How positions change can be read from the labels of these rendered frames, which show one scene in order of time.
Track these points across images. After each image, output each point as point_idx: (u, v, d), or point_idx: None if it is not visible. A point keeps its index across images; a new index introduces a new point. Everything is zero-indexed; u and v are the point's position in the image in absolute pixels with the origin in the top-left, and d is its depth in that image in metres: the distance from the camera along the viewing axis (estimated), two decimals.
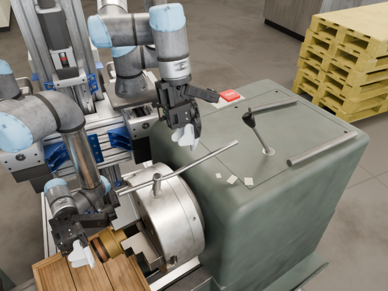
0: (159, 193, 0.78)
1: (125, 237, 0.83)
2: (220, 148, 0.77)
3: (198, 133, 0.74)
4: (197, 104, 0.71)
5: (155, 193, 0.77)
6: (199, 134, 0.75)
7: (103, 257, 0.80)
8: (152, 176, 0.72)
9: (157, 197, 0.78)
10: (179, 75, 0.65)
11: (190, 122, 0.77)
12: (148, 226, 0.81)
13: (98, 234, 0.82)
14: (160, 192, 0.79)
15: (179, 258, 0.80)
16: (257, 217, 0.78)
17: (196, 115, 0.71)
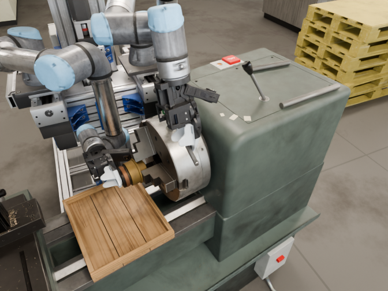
0: (170, 130, 0.94)
1: (145, 168, 0.99)
2: (191, 150, 0.76)
3: (198, 133, 0.74)
4: (196, 104, 0.71)
5: None
6: (199, 134, 0.75)
7: (127, 181, 0.96)
8: None
9: (167, 129, 0.94)
10: (178, 76, 0.65)
11: (189, 122, 0.77)
12: (163, 156, 0.97)
13: (123, 163, 0.99)
14: (171, 131, 0.94)
15: (190, 183, 0.96)
16: (254, 148, 0.94)
17: (195, 115, 0.71)
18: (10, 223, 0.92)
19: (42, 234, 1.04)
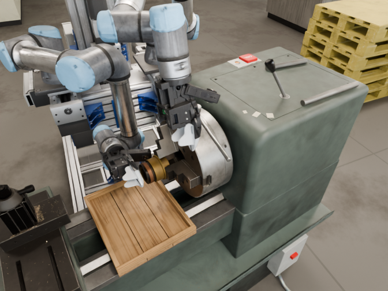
0: None
1: (168, 164, 1.01)
2: (222, 146, 0.77)
3: (198, 133, 0.74)
4: (197, 104, 0.71)
5: None
6: (199, 134, 0.75)
7: (150, 176, 0.98)
8: (197, 104, 0.90)
9: None
10: (179, 75, 0.65)
11: (190, 122, 0.77)
12: (187, 153, 0.98)
13: (146, 160, 1.00)
14: None
15: (213, 179, 0.97)
16: (277, 144, 0.96)
17: (196, 115, 0.71)
18: (37, 219, 0.93)
19: (66, 230, 1.05)
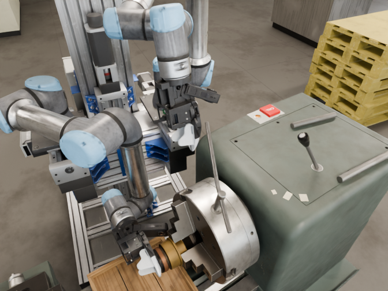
0: None
1: (185, 250, 0.88)
2: (208, 136, 0.86)
3: (198, 133, 0.74)
4: (197, 104, 0.71)
5: (219, 208, 0.82)
6: (199, 134, 0.75)
7: (165, 268, 0.85)
8: (222, 197, 0.76)
9: (220, 208, 0.83)
10: (179, 75, 0.65)
11: (190, 122, 0.77)
12: (206, 239, 0.85)
13: (161, 245, 0.87)
14: None
15: (237, 271, 0.84)
16: (312, 232, 0.82)
17: (196, 115, 0.71)
18: None
19: None
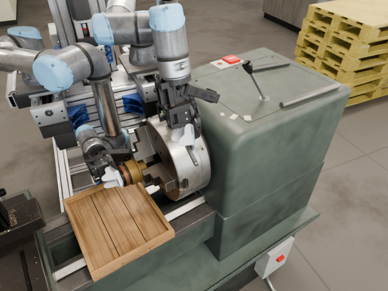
0: (170, 129, 0.94)
1: (145, 168, 0.99)
2: (191, 150, 0.76)
3: (198, 133, 0.74)
4: (197, 104, 0.71)
5: None
6: (199, 134, 0.75)
7: (127, 180, 0.96)
8: None
9: (167, 128, 0.94)
10: (179, 75, 0.65)
11: (190, 122, 0.77)
12: (163, 156, 0.97)
13: (123, 162, 0.99)
14: (171, 130, 0.94)
15: (190, 183, 0.96)
16: (254, 147, 0.94)
17: (196, 115, 0.71)
18: (10, 223, 0.92)
19: (42, 234, 1.04)
